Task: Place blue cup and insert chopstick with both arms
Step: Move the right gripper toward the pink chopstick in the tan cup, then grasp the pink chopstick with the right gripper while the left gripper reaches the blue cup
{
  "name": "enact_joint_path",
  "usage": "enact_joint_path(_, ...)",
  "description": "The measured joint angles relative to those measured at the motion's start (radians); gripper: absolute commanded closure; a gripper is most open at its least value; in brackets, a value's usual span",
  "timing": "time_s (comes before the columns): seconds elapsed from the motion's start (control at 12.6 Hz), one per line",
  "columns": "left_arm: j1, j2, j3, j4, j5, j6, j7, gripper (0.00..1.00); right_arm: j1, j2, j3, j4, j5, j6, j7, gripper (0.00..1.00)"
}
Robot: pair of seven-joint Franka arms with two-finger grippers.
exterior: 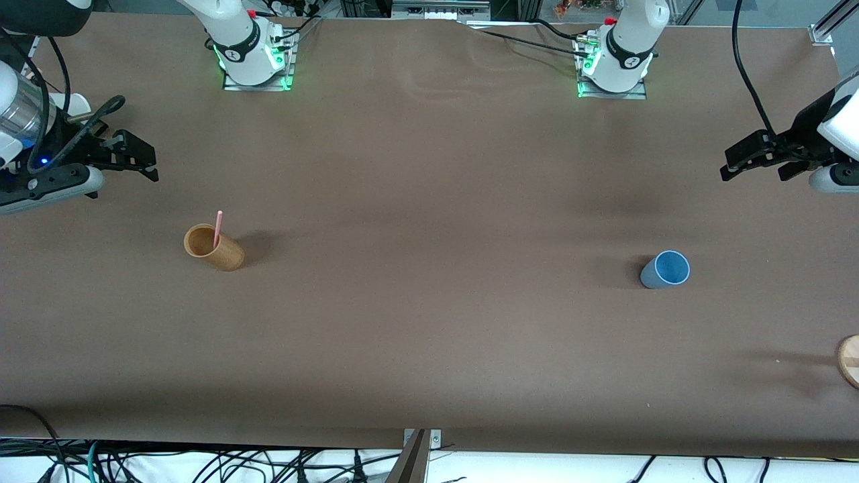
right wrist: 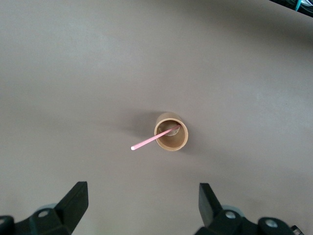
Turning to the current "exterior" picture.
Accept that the blue cup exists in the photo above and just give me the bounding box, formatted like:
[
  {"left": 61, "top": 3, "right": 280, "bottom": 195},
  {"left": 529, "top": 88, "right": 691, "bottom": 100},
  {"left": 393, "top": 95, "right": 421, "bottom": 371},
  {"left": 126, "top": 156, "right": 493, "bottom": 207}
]
[{"left": 640, "top": 250, "right": 691, "bottom": 290}]

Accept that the bamboo cup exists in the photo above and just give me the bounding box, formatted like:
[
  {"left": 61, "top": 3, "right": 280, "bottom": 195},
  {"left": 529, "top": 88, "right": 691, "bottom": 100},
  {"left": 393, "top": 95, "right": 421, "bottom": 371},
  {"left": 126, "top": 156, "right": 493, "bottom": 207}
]
[{"left": 183, "top": 223, "right": 246, "bottom": 272}]

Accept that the round wooden coaster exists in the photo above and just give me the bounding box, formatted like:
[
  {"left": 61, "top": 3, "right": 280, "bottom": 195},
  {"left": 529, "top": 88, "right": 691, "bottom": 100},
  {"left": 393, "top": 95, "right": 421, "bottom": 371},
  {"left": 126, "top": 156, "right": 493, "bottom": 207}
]
[{"left": 836, "top": 334, "right": 859, "bottom": 390}]

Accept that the brown table cover sheet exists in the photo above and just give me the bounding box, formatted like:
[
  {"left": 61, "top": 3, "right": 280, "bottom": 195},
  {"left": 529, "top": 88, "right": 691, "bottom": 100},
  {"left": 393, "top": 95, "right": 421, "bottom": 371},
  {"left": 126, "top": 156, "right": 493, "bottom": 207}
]
[{"left": 0, "top": 12, "right": 859, "bottom": 460}]

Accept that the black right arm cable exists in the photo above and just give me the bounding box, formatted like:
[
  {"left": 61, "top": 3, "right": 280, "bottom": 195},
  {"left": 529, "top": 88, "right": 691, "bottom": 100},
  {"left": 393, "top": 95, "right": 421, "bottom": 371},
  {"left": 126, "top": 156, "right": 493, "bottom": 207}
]
[{"left": 26, "top": 94, "right": 127, "bottom": 176}]

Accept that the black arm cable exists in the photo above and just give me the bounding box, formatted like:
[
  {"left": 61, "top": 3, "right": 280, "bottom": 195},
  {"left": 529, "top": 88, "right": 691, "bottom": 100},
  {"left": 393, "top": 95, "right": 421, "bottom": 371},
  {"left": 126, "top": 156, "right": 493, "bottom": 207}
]
[
  {"left": 731, "top": 0, "right": 809, "bottom": 160},
  {"left": 26, "top": 94, "right": 127, "bottom": 176}
]

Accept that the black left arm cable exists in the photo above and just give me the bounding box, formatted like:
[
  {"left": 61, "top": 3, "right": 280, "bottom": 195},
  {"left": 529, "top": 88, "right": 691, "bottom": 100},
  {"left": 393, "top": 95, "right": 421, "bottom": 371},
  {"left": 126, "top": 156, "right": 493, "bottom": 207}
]
[{"left": 731, "top": 0, "right": 809, "bottom": 160}]

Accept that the aluminium frame profile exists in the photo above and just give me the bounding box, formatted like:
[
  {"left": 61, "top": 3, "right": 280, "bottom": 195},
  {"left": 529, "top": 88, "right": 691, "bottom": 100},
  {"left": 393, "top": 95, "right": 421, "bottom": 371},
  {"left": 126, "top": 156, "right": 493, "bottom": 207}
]
[{"left": 808, "top": 0, "right": 859, "bottom": 46}]

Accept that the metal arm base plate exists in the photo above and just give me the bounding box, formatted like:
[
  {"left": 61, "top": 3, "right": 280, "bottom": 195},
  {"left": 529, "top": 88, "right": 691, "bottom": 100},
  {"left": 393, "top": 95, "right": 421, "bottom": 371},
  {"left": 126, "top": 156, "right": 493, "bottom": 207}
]
[
  {"left": 221, "top": 28, "right": 297, "bottom": 92},
  {"left": 574, "top": 35, "right": 649, "bottom": 101}
]

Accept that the black base power cable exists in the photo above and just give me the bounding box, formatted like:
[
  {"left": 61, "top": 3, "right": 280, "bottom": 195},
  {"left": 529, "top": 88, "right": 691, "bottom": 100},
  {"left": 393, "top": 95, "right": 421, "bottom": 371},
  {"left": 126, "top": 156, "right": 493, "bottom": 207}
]
[{"left": 470, "top": 19, "right": 595, "bottom": 58}]

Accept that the black floor cable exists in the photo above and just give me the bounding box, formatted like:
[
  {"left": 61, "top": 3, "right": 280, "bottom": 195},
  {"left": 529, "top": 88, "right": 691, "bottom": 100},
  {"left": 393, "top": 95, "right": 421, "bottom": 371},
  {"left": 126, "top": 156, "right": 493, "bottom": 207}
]
[{"left": 0, "top": 404, "right": 68, "bottom": 483}]

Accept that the metal table edge bracket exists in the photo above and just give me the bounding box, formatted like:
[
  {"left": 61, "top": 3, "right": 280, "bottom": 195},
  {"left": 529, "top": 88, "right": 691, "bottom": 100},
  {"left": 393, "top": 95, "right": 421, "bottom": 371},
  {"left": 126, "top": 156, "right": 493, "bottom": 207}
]
[{"left": 384, "top": 428, "right": 444, "bottom": 483}]

